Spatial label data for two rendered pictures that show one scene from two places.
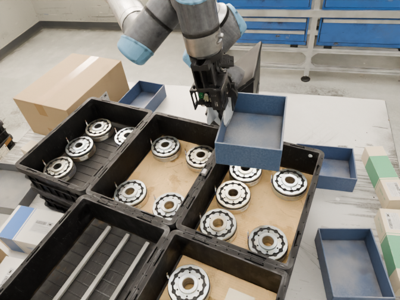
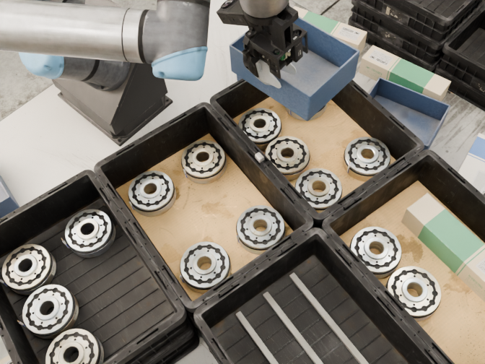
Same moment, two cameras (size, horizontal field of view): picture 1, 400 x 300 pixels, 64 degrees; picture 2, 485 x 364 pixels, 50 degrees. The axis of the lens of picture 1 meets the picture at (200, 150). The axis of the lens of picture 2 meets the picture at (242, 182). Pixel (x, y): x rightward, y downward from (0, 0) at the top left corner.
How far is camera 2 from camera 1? 69 cm
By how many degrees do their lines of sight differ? 39
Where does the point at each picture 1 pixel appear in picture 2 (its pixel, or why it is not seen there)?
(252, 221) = (327, 159)
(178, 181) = (219, 204)
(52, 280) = not seen: outside the picture
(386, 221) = (377, 62)
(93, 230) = (226, 337)
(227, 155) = (319, 100)
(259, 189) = (289, 131)
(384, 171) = (324, 25)
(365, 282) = (414, 120)
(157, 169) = (177, 220)
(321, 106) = not seen: hidden behind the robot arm
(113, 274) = (310, 331)
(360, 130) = not seen: hidden behind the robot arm
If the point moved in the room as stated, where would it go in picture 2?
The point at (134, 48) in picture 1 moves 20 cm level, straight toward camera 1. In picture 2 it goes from (200, 58) to (343, 79)
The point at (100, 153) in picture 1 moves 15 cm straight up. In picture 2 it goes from (81, 285) to (54, 257)
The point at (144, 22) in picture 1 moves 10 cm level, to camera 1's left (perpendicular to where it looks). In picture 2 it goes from (194, 16) to (159, 67)
